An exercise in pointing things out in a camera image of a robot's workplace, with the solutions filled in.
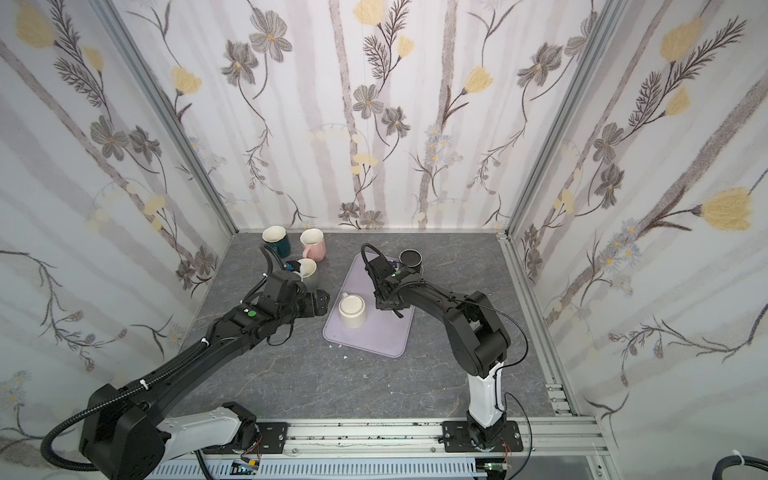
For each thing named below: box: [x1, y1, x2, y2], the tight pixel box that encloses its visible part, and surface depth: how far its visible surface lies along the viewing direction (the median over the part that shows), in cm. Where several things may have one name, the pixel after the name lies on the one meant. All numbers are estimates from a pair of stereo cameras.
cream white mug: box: [338, 292, 366, 329], surface depth 92 cm
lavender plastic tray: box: [322, 252, 415, 358], surface depth 95 cm
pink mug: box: [300, 228, 327, 262], surface depth 107 cm
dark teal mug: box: [262, 225, 291, 259], surface depth 107 cm
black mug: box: [398, 248, 423, 274], surface depth 103 cm
